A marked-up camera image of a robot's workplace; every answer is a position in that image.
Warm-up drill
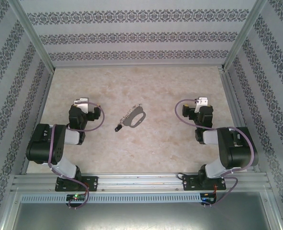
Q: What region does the small circuit board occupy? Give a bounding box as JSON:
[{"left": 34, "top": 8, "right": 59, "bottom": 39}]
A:
[
  {"left": 66, "top": 194, "right": 87, "bottom": 202},
  {"left": 201, "top": 193, "right": 217, "bottom": 204}
]

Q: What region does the aluminium frame post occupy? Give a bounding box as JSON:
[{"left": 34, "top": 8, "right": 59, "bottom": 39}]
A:
[
  {"left": 7, "top": 0, "right": 57, "bottom": 74},
  {"left": 221, "top": 0, "right": 271, "bottom": 72}
]

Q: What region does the grey metal sheet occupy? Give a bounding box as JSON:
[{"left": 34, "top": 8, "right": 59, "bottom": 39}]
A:
[{"left": 0, "top": 190, "right": 282, "bottom": 230}]

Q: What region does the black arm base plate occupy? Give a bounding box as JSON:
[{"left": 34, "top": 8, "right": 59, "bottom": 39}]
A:
[
  {"left": 182, "top": 174, "right": 227, "bottom": 192},
  {"left": 55, "top": 176, "right": 99, "bottom": 192}
]

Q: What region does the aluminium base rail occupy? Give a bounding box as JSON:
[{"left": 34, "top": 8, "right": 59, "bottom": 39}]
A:
[{"left": 11, "top": 172, "right": 269, "bottom": 192}]

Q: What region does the slotted grey cable duct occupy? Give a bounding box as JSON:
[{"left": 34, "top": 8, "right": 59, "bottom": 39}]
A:
[{"left": 20, "top": 193, "right": 202, "bottom": 204}]

